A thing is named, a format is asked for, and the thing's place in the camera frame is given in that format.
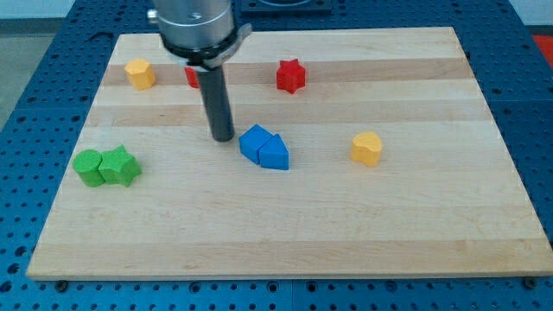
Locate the red block behind rod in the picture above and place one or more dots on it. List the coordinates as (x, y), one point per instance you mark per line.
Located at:
(192, 78)

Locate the yellow hexagon block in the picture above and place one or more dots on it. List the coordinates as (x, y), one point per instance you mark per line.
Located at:
(140, 74)

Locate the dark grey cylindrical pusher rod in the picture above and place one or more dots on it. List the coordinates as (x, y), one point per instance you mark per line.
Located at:
(216, 103)

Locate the yellow heart block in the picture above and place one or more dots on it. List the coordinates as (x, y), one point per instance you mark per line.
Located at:
(366, 148)

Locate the blue cube block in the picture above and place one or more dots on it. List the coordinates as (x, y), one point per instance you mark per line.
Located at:
(252, 141)

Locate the wooden board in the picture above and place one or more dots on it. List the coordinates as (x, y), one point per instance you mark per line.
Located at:
(445, 199)

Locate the green cylinder block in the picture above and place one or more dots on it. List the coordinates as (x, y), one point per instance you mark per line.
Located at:
(86, 164)

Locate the red star block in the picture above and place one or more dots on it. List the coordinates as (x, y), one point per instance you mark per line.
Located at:
(290, 76)

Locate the blue triangle block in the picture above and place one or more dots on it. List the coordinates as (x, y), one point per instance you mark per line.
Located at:
(274, 154)

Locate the green star block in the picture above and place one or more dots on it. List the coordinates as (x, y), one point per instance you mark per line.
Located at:
(118, 166)

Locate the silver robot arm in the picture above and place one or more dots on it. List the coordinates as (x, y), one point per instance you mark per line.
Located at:
(203, 35)

